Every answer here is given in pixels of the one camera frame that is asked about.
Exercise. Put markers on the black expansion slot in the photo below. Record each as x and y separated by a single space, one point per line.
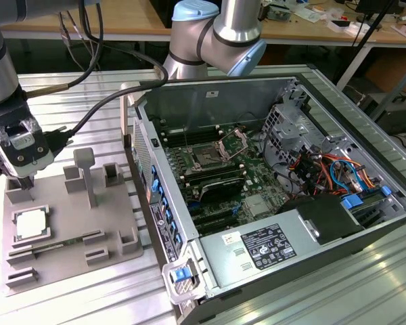
220 224
213 214

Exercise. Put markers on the small metal device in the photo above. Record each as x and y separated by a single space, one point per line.
281 13

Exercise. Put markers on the silver square CPU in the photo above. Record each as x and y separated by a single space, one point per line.
32 225

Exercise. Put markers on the small blue clip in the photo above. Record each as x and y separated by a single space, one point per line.
385 191

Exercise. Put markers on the grey power supply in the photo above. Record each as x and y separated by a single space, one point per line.
216 260

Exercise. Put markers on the black computer under desk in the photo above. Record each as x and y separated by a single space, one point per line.
396 118

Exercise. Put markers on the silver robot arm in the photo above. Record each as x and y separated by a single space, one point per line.
237 30

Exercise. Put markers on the white open box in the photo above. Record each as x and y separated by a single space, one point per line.
341 30

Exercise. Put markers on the green motherboard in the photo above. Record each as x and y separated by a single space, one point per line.
257 179

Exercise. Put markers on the thin locking lever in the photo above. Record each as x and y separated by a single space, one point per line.
187 139

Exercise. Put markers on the black monitor stand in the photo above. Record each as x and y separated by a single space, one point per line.
367 8

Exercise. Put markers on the black graphics card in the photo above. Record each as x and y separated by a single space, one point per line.
223 189

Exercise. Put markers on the green RAM stick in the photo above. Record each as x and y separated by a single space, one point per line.
71 241

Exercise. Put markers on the open PC case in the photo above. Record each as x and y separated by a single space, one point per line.
189 98

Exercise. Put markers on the CPU socket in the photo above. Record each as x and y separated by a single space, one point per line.
206 156

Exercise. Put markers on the metal drive cage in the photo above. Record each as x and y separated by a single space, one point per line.
284 132

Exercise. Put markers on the blue case latch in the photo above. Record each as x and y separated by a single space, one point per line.
180 274

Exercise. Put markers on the silver chipset heatsink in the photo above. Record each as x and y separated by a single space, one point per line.
257 206

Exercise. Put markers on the black plastic air shroud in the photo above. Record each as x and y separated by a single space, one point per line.
325 216

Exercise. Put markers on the grey plastic parts rack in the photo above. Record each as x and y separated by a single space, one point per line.
71 216

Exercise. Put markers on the wooden desk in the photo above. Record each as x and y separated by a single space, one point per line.
311 28
138 20

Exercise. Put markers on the black RAM slot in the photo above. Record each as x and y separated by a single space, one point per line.
216 176
209 169
203 138
203 131

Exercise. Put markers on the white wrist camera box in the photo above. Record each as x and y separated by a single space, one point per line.
27 152

